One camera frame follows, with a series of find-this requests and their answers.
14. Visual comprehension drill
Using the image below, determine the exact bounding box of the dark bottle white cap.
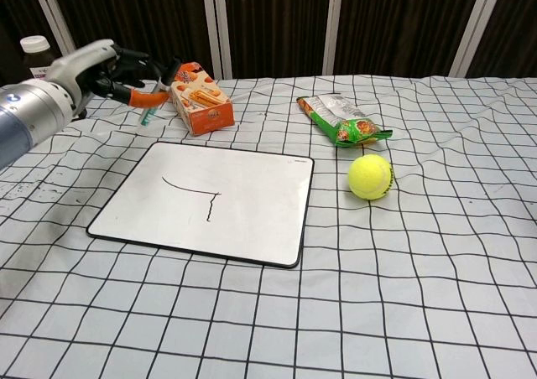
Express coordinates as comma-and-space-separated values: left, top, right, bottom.
19, 35, 89, 122

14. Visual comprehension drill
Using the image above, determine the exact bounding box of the yellow tennis ball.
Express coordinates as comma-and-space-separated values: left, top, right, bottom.
347, 153, 396, 201

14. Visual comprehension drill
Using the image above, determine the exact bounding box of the black folding screen white frame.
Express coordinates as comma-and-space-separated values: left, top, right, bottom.
0, 0, 537, 87

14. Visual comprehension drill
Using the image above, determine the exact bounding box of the white dry-erase board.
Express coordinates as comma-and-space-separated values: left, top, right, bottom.
86, 141, 316, 270

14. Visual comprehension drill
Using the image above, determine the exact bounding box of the orange biscuit box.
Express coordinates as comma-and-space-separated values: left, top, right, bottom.
169, 61, 235, 138

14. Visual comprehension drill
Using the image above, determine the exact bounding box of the white checked tablecloth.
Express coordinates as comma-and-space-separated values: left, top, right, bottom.
0, 74, 537, 379

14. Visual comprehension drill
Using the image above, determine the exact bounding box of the green snack bag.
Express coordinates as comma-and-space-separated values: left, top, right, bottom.
295, 93, 394, 149

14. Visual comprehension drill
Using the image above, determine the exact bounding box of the green marker pen black cap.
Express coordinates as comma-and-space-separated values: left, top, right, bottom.
137, 60, 181, 127

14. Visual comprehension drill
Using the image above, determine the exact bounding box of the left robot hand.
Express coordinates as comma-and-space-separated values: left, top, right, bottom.
44, 39, 174, 112

